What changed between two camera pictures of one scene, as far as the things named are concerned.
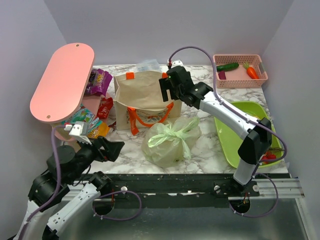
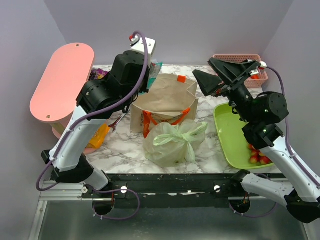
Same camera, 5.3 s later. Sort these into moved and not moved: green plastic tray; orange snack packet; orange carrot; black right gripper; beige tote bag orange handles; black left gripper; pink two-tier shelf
Moved: beige tote bag orange handles; black left gripper; black right gripper
Not moved: orange carrot; green plastic tray; pink two-tier shelf; orange snack packet
